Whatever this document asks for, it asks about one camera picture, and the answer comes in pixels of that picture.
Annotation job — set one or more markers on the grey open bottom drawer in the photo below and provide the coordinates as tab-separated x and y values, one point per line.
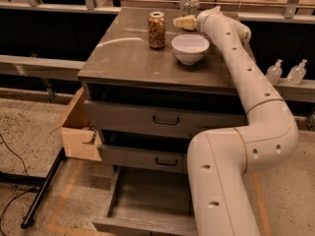
144	202

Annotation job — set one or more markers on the clear sanitizer pump bottle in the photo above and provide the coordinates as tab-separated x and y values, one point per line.
274	72

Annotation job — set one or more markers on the black middle drawer handle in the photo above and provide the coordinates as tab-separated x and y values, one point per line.
163	162

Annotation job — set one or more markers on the brown patterned soda can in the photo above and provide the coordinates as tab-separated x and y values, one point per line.
156	30

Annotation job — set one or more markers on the open cardboard box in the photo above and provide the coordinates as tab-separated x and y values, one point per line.
80	139

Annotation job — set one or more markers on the white ceramic bowl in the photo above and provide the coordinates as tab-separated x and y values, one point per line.
189	48

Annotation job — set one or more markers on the black drawer handle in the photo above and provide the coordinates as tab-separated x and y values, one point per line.
166	121
163	162

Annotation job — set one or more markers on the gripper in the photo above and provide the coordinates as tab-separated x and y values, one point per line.
201	20

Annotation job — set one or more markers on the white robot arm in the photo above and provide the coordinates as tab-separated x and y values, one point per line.
217	158

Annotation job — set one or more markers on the black top drawer handle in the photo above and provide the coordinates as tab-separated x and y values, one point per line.
166	121

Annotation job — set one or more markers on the black metal floor bar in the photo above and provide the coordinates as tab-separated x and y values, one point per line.
42	184

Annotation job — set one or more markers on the green white 7up can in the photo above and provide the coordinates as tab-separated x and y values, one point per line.
191	7

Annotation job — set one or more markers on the grey drawer cabinet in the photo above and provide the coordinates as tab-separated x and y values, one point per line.
123	69

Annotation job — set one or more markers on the grey top drawer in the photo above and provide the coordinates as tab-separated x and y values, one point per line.
137	119

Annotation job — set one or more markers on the grey middle drawer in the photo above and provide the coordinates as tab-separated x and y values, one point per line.
141	158

